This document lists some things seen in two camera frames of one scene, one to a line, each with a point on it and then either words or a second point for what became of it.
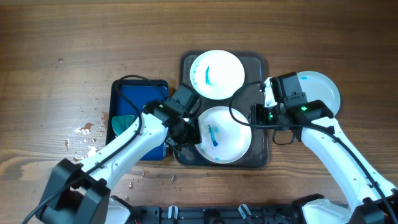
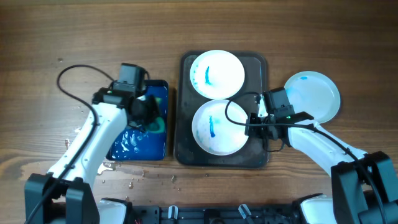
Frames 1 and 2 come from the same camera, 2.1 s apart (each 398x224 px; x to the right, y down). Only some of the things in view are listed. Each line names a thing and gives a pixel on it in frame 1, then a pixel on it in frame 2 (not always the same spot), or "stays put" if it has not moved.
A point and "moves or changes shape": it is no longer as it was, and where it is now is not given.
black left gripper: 194,137 -> 153,110
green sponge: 119,122 moves or changes shape
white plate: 217,74 stays put
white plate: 224,139 moves or changes shape
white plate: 317,86 stays put
